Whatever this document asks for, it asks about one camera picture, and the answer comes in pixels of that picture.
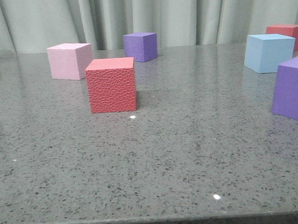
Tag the light blue foam cube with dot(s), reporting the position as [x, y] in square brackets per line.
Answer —
[265, 52]

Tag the red textured foam cube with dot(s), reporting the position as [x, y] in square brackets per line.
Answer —
[111, 85]

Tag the purple foam cube rear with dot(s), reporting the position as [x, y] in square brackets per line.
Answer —
[141, 46]

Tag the purple foam cube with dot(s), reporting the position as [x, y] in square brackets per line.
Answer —
[141, 46]
[285, 99]

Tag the pink foam cube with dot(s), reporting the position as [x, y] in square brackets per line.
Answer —
[69, 61]

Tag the purple foam cube right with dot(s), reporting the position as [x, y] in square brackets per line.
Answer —
[285, 99]

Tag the grey curtain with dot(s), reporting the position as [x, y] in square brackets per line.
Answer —
[31, 26]

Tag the red foam cube rear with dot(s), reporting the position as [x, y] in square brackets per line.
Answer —
[290, 30]

